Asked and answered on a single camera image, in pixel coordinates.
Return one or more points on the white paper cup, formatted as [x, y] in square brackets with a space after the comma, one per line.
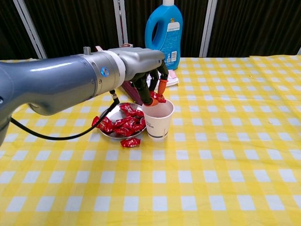
[157, 129]

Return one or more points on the pink wet wipes pack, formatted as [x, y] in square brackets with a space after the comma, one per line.
[173, 81]

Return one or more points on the long maroon box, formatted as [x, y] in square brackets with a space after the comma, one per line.
[131, 91]

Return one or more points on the black pleated curtain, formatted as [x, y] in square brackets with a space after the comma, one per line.
[247, 28]

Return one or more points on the blue detergent pump bottle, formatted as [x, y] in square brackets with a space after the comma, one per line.
[169, 35]

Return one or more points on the round silver metal plate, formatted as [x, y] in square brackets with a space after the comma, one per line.
[110, 115]

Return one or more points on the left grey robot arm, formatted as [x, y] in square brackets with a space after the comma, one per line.
[47, 80]

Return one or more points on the yellow white checked tablecloth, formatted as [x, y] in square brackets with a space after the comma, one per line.
[211, 164]

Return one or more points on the white metal frame post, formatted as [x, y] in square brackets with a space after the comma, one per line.
[208, 28]
[29, 28]
[118, 11]
[299, 51]

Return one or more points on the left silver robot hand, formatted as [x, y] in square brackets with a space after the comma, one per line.
[143, 63]

